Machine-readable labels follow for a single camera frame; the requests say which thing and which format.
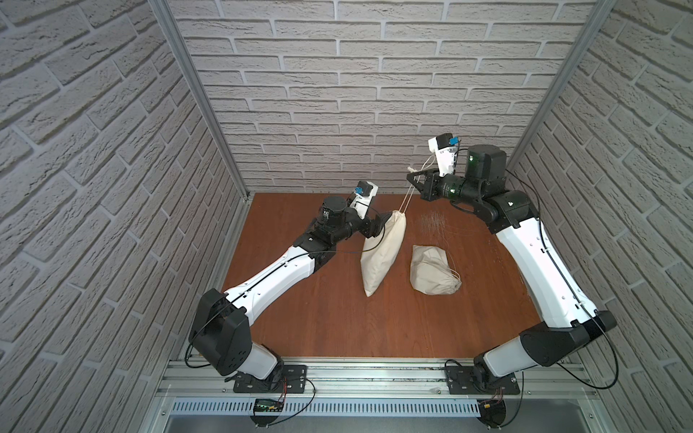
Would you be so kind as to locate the aluminium front rail frame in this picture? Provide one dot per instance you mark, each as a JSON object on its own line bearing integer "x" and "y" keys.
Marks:
{"x": 371, "y": 387}

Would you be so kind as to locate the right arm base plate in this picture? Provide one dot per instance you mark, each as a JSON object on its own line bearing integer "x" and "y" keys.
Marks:
{"x": 474, "y": 380}

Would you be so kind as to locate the left green circuit board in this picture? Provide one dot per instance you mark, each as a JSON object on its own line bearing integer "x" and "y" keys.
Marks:
{"x": 266, "y": 411}

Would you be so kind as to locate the left aluminium corner post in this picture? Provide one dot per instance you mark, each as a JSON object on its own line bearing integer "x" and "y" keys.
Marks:
{"x": 171, "y": 31}

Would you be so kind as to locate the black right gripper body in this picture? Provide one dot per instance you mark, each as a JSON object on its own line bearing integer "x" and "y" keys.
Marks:
{"x": 429, "y": 186}

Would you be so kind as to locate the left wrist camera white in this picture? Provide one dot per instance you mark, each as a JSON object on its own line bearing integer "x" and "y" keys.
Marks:
{"x": 363, "y": 195}

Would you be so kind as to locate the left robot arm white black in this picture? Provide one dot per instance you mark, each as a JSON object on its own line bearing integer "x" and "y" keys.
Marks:
{"x": 221, "y": 329}

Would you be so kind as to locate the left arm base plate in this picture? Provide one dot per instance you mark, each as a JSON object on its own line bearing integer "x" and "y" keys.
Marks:
{"x": 286, "y": 378}

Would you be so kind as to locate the right aluminium corner post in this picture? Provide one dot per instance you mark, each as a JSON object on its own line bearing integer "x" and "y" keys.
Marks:
{"x": 596, "y": 19}

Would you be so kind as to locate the cream cloth bag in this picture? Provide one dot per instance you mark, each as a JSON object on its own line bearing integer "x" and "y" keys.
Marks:
{"x": 430, "y": 273}
{"x": 381, "y": 251}

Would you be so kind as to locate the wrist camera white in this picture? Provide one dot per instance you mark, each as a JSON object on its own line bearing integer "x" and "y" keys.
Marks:
{"x": 363, "y": 195}
{"x": 445, "y": 148}

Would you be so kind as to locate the aluminium corner post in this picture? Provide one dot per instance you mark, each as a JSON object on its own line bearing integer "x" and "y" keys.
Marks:
{"x": 596, "y": 19}
{"x": 171, "y": 31}

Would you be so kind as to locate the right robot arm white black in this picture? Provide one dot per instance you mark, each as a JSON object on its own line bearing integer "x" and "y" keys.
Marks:
{"x": 569, "y": 320}

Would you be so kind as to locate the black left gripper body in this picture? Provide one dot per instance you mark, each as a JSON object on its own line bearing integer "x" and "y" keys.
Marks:
{"x": 369, "y": 225}

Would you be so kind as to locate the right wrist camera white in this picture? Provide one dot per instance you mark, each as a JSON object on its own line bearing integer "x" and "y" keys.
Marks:
{"x": 445, "y": 148}

